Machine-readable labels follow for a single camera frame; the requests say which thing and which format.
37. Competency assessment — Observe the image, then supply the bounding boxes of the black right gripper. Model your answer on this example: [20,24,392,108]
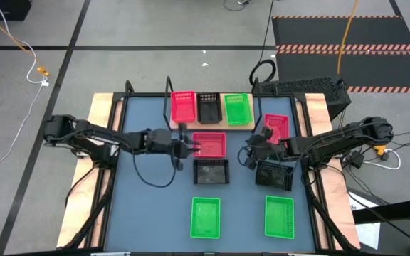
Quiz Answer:
[243,126,285,171]

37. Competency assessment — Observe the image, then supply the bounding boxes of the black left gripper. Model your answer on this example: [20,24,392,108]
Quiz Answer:
[144,122,203,171]

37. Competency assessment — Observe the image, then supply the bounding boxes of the red plastic slotted basket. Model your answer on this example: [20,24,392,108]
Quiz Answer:
[170,90,196,124]
[263,113,290,145]
[191,132,227,159]

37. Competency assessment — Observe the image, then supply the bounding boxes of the black plastic slotted basket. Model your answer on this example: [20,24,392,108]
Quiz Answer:
[255,159,295,192]
[193,159,231,185]
[196,92,224,125]

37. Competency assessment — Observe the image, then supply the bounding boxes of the green plastic slotted basket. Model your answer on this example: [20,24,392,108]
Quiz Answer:
[189,196,221,240]
[224,93,254,127]
[264,195,295,240]

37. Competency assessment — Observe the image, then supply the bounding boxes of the blue-grey table mat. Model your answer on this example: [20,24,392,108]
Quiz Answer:
[104,96,316,252]

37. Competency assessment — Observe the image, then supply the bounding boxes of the black perforated computer case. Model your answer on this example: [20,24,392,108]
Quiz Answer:
[261,77,352,121]

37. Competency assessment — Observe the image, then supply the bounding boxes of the white paper sheet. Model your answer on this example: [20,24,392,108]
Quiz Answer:
[347,191,382,250]

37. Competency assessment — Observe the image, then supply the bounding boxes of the black furniture edge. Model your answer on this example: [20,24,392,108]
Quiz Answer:
[352,197,410,256]

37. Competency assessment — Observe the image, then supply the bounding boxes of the black floor mat orange stripes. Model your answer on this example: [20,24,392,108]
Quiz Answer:
[271,15,410,94]

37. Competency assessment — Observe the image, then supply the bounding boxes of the black box on floor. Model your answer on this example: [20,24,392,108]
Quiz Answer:
[0,0,32,21]

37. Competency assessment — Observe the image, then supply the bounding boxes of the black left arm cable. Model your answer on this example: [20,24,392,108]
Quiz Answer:
[132,152,178,188]

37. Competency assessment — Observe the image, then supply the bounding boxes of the black metal table frame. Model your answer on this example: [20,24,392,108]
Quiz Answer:
[57,80,361,256]

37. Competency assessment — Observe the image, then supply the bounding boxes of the long black cable with coil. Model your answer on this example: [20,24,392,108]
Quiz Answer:
[248,0,278,87]

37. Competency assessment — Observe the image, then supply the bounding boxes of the short white cable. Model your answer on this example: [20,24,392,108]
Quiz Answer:
[363,149,402,171]

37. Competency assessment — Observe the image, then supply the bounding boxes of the yellow cable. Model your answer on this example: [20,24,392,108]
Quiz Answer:
[336,0,359,75]

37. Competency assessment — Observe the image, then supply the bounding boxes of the black floor cable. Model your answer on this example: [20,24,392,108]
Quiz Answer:
[347,193,410,248]

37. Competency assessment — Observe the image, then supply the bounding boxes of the thin black cable loop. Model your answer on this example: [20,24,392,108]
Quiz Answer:
[222,0,254,12]

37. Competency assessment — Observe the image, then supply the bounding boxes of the white floor cable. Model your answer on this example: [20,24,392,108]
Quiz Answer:
[0,0,49,177]

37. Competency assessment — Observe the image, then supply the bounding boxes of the orange floor cable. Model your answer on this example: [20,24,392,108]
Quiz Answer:
[0,4,51,78]

